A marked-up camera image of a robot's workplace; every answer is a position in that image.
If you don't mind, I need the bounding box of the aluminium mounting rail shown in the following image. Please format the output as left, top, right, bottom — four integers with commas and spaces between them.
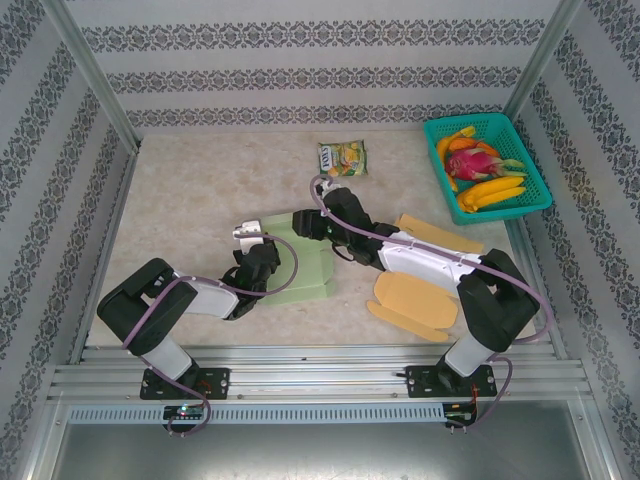
47, 343, 586, 401

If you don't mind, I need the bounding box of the teal plastic basket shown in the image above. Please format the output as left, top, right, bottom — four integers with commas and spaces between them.
423, 112, 554, 226

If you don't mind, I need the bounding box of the aluminium frame post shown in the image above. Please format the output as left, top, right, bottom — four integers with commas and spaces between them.
38, 0, 142, 152
501, 0, 585, 120

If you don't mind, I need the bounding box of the orange yellow mango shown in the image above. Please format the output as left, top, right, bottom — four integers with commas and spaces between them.
435, 135, 460, 192

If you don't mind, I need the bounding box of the pink dragon fruit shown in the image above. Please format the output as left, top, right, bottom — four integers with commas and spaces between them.
444, 142, 504, 182

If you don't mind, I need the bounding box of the grey slotted cable duct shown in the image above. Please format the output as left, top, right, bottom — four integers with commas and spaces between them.
67, 403, 446, 425

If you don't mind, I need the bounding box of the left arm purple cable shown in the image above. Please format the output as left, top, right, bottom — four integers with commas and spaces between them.
121, 232, 300, 437

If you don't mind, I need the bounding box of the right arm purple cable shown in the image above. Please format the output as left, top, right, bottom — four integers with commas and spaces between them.
309, 174, 554, 432

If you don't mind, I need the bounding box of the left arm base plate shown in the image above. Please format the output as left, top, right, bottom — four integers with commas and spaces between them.
139, 367, 231, 401

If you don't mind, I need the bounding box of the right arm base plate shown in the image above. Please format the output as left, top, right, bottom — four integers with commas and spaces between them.
404, 363, 499, 400

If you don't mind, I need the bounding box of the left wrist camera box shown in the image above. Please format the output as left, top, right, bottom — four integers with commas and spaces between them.
230, 218, 266, 254

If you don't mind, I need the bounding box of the orange paper box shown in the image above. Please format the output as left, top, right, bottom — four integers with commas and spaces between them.
366, 213, 485, 343

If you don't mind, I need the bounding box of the yellow banana bunch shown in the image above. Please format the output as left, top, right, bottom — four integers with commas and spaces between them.
455, 174, 529, 215

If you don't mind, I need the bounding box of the green paper box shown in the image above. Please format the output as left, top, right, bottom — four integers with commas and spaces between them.
259, 212, 337, 307

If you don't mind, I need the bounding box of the grey metal panel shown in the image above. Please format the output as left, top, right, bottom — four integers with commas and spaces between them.
29, 399, 621, 480

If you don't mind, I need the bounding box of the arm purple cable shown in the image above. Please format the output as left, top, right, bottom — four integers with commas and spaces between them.
309, 174, 554, 432
121, 232, 300, 437

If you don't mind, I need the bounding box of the green candy bag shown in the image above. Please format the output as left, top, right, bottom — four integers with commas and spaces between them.
317, 138, 370, 182

